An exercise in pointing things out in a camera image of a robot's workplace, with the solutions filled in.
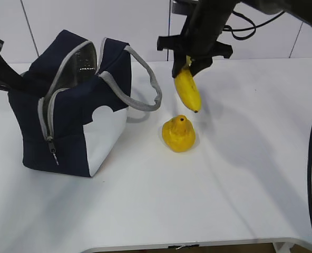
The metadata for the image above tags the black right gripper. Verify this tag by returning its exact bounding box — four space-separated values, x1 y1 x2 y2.
157 23 233 78

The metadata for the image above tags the yellow banana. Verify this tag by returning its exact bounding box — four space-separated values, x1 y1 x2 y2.
174 56 202 113

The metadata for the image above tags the yellow pear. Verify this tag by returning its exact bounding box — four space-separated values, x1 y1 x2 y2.
162 115 196 152

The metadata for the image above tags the navy blue lunch bag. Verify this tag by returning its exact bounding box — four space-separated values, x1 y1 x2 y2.
8 30 162 177

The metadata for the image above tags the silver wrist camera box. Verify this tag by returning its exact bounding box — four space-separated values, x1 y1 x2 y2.
171 0 198 16

